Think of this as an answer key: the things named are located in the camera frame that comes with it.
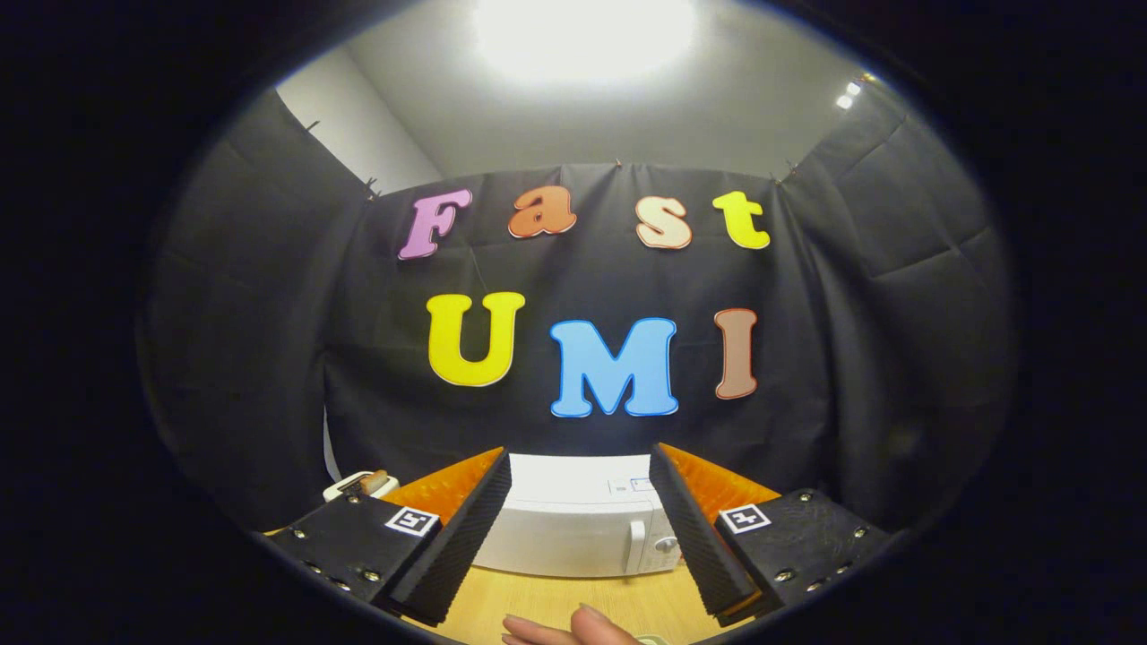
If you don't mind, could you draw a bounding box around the white toaster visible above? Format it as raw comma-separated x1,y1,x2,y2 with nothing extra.
323,470,401,503

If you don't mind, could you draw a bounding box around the white microwave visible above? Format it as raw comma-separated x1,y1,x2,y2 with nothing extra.
470,452,684,579

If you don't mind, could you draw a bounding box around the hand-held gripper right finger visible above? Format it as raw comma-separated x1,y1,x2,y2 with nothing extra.
650,442,898,626

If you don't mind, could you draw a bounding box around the ceiling light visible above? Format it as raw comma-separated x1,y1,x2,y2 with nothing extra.
473,0,700,86

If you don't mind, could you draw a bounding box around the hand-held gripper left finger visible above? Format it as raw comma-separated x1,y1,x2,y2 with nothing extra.
264,446,513,628

